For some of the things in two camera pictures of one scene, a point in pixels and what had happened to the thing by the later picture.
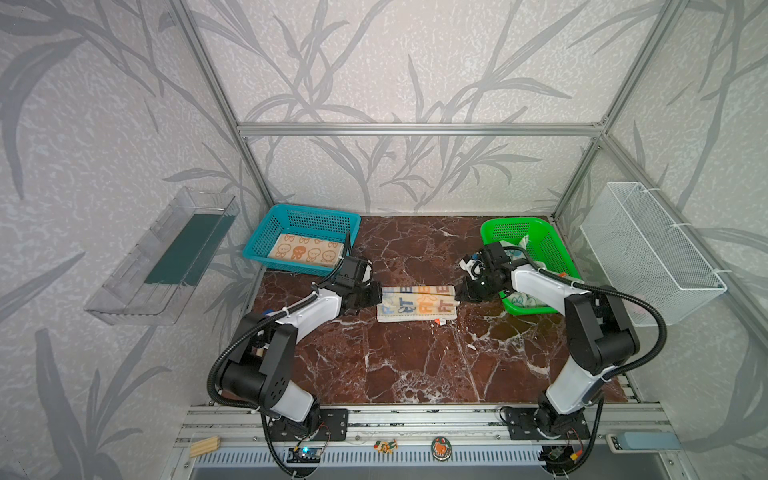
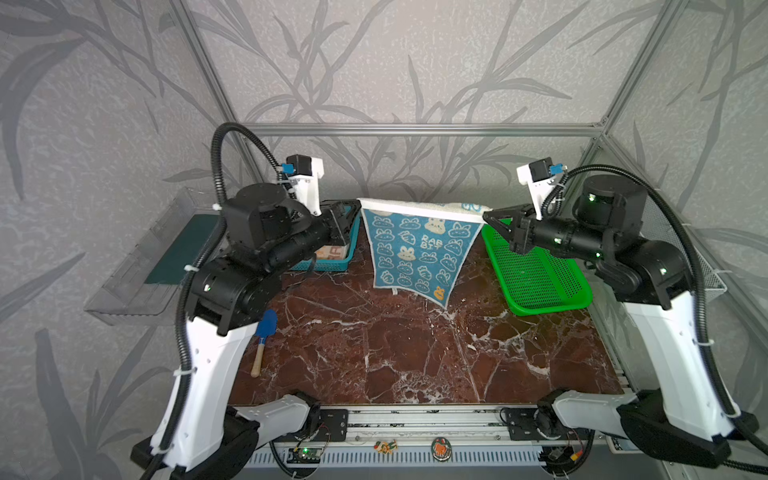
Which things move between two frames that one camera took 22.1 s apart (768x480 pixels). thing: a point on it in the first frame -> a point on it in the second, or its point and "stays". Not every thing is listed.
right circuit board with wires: (561, 458) stays
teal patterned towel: (521, 300) -> (420, 247)
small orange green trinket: (386, 447) stays
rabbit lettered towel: (418, 303) -> (332, 252)
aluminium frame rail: (420, 130) stays
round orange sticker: (441, 448) stays
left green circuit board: (304, 455) stays
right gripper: (470, 288) -> (520, 234)
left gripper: (367, 288) -> (335, 222)
